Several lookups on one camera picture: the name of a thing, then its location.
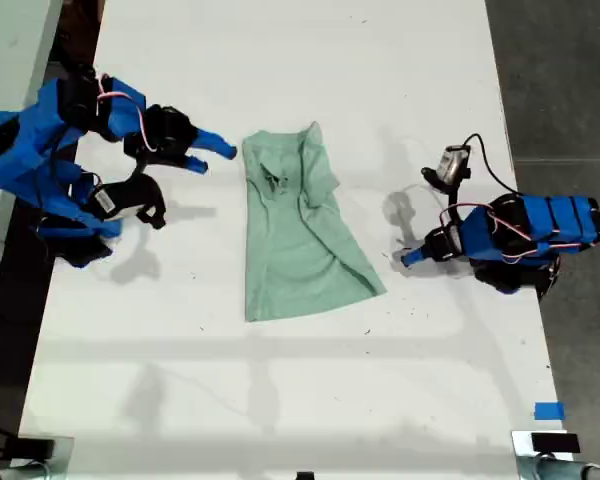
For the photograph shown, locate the pale green T-shirt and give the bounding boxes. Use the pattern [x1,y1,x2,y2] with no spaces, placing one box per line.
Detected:
[240,120,389,324]

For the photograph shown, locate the pale side table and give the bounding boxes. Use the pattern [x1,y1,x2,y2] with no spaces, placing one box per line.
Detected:
[0,0,64,326]

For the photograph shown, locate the square blue tape piece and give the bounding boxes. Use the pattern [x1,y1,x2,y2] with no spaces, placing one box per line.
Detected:
[534,401,566,421]

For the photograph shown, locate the black box on white plate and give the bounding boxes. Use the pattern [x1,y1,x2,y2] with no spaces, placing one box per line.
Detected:
[531,433,581,454]

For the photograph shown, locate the metal pipe with white plate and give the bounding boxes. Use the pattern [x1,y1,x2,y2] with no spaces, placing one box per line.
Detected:
[510,429,600,480]

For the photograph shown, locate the metal pipe with grey plate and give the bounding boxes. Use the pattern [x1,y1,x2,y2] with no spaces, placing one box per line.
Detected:
[0,435,75,480]

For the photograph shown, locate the black box on grey plate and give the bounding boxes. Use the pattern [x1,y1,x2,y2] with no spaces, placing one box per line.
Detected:
[7,437,56,459]

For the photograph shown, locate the black camera stalk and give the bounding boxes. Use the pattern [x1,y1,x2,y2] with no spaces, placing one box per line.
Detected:
[420,167,464,231]
[129,173,168,231]

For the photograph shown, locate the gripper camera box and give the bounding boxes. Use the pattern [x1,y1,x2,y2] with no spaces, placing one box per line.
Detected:
[437,144,472,185]
[93,183,141,221]

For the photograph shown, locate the black camera cable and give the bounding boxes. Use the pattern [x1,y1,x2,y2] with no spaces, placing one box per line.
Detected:
[464,132,519,197]

